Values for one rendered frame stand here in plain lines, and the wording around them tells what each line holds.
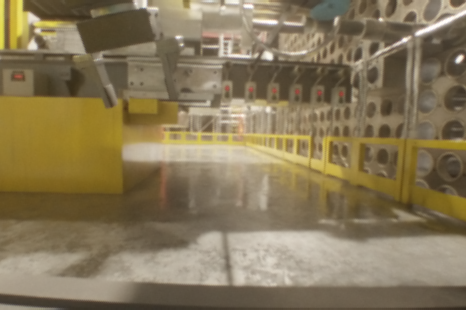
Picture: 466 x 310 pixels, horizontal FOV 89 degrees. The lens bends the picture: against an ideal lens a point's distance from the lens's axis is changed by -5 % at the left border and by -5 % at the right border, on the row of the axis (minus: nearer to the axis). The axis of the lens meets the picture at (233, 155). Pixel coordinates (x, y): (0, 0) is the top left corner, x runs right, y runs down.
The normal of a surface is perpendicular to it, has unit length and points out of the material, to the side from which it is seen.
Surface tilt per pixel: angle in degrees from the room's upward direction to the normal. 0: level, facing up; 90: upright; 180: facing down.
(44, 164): 90
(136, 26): 114
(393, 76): 90
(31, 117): 90
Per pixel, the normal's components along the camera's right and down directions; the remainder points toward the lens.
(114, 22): -0.12, 0.47
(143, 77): 0.08, 0.09
